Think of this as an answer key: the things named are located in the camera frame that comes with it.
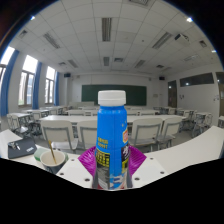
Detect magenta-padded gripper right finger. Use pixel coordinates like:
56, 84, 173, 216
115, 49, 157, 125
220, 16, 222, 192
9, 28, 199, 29
127, 145, 168, 190

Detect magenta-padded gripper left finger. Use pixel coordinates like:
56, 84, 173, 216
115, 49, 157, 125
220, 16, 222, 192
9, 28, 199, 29
56, 145, 98, 190

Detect blue white-capped drink bottle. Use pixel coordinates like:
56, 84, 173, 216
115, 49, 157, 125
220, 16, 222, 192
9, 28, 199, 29
94, 89, 131, 191

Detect dark blue mug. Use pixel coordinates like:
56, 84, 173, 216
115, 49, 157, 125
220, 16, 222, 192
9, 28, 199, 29
39, 149, 70, 175

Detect wooden stir stick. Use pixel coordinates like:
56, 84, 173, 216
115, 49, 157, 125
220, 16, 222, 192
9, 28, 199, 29
47, 139, 58, 165

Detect white classroom chairs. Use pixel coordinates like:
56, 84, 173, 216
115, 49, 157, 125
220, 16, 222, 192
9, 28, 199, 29
6, 104, 224, 153

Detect white classroom desks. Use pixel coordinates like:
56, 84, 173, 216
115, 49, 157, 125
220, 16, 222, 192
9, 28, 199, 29
6, 104, 224, 134

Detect black notebook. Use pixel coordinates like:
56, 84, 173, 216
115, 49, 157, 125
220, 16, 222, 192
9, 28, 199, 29
7, 137, 39, 160

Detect bunch of keys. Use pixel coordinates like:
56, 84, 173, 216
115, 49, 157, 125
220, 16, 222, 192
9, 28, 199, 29
7, 141, 22, 151

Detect green chalkboard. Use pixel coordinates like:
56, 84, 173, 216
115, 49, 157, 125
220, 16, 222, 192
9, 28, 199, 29
81, 83, 148, 107

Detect dark classroom door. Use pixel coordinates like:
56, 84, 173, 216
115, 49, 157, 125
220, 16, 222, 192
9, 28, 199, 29
167, 79, 178, 109

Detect classroom window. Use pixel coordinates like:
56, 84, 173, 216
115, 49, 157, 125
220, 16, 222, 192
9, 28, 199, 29
44, 65, 57, 105
17, 54, 39, 107
0, 45, 16, 88

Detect ceiling projector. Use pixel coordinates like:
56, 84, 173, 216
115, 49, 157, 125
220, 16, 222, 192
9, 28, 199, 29
174, 32, 191, 45

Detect ceiling lights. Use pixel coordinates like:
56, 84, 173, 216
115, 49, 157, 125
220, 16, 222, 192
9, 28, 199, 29
18, 0, 208, 70

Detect dark interior wall window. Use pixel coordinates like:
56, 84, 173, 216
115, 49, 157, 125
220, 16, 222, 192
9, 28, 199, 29
179, 72, 215, 88

